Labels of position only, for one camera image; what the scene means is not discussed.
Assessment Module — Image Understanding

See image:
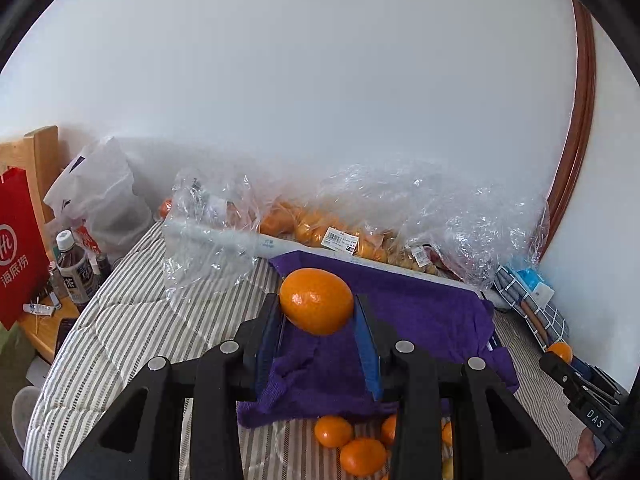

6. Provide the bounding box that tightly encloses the blue tissue pack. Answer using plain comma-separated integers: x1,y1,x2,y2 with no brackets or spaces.
516,268,554,307

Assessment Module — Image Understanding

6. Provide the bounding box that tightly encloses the checked grey cloth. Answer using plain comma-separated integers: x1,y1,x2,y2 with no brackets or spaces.
494,266,570,351

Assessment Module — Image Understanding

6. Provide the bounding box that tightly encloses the purple towel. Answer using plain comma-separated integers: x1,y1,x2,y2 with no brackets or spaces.
238,252,518,428

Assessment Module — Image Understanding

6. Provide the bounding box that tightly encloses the large orange mandarin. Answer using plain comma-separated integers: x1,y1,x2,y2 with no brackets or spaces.
279,268,355,337

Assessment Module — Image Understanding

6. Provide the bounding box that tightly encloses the large clear plastic bag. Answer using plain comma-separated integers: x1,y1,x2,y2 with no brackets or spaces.
319,159,551,291

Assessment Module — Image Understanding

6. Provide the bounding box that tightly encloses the orange mandarin with stem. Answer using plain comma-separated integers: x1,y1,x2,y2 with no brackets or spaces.
380,414,397,448

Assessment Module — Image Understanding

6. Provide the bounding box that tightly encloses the bag of orange kumquats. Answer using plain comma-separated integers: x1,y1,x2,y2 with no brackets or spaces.
259,199,396,264

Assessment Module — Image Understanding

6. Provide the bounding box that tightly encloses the small orange kumquat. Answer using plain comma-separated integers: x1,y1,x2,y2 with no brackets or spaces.
547,340,574,364
440,422,452,448

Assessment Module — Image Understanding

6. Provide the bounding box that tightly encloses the brown wooden door frame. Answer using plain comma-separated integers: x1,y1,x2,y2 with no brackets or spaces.
540,0,597,256

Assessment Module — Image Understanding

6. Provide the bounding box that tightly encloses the red paper bag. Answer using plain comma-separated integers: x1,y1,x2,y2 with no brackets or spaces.
0,168,49,330

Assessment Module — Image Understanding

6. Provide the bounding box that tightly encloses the striped quilt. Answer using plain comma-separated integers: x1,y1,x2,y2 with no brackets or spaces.
23,228,582,479

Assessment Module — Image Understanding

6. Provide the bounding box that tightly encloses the right hand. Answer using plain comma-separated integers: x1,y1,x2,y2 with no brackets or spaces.
566,428,597,480

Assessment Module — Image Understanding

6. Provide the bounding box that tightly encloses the white plastic bag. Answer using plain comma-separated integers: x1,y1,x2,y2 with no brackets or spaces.
43,136,153,262

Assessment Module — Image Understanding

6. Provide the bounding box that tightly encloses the bag of brown nuts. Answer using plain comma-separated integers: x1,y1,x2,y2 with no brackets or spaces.
387,245,447,275

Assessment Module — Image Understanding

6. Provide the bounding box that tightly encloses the wooden nightstand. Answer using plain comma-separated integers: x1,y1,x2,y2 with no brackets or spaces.
17,297,79,364

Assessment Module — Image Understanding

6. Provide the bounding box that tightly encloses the small green kumquat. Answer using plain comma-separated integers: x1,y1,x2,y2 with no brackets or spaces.
442,458,454,480

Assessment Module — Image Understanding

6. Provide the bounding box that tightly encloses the tea drink bottle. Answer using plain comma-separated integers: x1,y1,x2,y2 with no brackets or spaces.
55,230,98,312

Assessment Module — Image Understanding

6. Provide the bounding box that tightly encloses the wooden headboard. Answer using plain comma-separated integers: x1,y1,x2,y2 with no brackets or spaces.
1,126,61,252

